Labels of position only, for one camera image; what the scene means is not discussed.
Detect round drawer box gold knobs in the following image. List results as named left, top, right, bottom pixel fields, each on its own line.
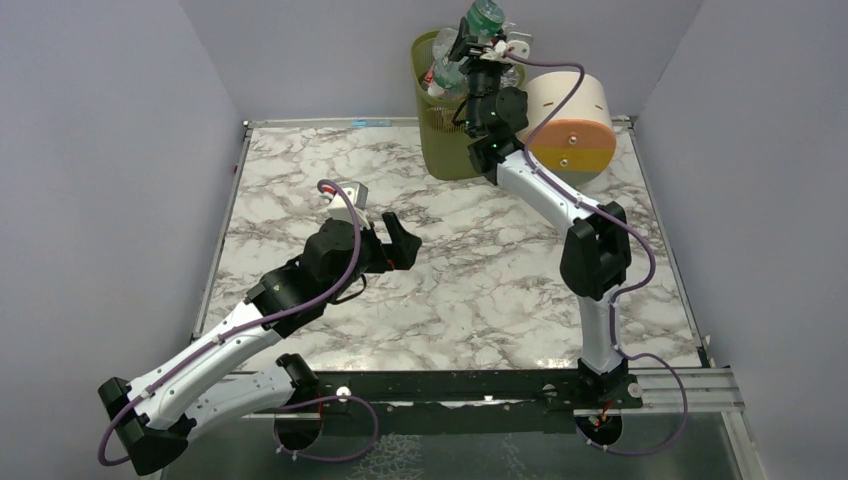
left=518, top=71, right=617, bottom=187

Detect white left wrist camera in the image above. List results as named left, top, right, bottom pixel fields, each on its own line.
left=318, top=180, right=371, bottom=229

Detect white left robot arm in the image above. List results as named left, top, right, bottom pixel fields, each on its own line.
left=97, top=180, right=423, bottom=476

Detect green Cestbon label water bottle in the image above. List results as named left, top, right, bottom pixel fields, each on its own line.
left=427, top=58, right=466, bottom=101

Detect green ribbed plastic bin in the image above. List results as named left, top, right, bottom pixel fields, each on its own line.
left=416, top=38, right=524, bottom=181

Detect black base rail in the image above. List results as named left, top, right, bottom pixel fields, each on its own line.
left=270, top=369, right=643, bottom=439

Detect clear unlabelled bottle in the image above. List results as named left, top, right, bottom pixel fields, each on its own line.
left=500, top=65, right=525, bottom=89

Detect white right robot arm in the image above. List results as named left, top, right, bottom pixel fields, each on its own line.
left=448, top=32, right=632, bottom=378

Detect blue label bottle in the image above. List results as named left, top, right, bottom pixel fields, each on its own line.
left=431, top=27, right=458, bottom=63

